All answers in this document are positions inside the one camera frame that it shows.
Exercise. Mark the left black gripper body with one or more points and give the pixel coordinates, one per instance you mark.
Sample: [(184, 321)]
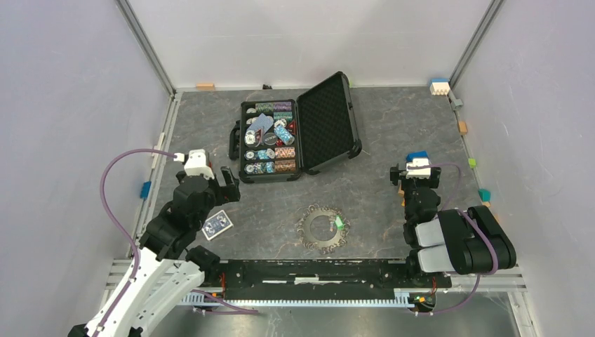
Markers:
[(217, 192)]

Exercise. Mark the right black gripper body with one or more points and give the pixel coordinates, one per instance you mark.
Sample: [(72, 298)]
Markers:
[(410, 184)]

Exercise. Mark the green key tag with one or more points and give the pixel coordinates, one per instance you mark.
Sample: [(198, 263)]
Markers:
[(336, 223)]

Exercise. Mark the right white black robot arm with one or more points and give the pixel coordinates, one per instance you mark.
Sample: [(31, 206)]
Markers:
[(447, 240)]

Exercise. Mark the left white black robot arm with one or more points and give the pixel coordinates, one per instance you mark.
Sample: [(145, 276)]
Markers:
[(164, 268)]

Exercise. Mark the blue playing card deck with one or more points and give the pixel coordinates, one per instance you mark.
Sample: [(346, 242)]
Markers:
[(216, 225)]

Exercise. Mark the blue green brick stack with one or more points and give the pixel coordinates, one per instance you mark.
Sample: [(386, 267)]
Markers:
[(416, 155)]

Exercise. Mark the black dealer button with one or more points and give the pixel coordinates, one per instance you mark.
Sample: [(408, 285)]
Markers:
[(269, 139)]

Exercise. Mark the black poker chip case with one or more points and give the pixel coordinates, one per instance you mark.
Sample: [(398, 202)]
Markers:
[(315, 131)]

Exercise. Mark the teal brick right edge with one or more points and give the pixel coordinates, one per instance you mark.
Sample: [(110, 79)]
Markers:
[(484, 194)]

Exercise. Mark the orange block right edge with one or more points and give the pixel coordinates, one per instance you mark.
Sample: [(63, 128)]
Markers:
[(462, 128)]

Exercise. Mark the tan wooden block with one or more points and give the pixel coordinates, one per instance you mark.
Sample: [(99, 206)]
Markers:
[(205, 86)]

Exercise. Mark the white blue corner brick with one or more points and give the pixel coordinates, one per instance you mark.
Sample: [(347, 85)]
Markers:
[(439, 86)]

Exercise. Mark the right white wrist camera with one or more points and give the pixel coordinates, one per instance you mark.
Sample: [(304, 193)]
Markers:
[(419, 167)]

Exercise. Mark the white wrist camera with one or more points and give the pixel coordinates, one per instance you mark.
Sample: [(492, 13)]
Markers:
[(196, 163), (419, 167)]

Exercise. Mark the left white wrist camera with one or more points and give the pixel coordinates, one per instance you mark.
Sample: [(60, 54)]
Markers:
[(196, 163)]

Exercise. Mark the blue brick on left rail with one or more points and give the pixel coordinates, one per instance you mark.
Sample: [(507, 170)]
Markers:
[(145, 190)]

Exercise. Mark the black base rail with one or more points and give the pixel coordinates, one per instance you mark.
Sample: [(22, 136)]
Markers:
[(318, 279)]

